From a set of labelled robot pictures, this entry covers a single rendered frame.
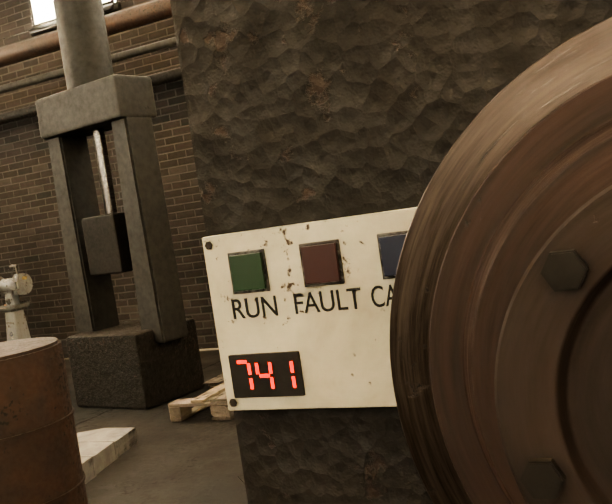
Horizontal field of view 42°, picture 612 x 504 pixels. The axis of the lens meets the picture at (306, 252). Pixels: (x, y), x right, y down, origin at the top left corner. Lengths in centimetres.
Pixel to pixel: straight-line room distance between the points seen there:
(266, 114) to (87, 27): 552
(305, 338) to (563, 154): 34
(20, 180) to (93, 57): 345
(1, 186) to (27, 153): 55
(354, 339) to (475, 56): 28
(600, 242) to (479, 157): 13
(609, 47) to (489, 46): 19
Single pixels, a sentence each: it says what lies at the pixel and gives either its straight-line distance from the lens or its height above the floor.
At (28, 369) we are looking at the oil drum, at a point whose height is 81.
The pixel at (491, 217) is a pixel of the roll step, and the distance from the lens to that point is 54.
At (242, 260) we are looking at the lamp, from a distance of 78.
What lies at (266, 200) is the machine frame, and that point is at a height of 127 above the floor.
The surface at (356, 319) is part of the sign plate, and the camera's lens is 74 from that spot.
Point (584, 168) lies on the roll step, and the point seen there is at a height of 125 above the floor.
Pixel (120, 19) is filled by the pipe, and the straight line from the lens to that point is 761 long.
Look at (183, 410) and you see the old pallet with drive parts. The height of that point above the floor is 7.
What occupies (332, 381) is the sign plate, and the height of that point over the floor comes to 109.
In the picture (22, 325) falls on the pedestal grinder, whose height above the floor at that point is 46.
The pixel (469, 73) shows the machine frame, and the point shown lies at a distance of 72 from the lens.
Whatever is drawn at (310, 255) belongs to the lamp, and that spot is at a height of 121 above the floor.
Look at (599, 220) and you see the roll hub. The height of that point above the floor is 122.
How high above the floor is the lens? 125
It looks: 3 degrees down
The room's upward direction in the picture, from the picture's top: 8 degrees counter-clockwise
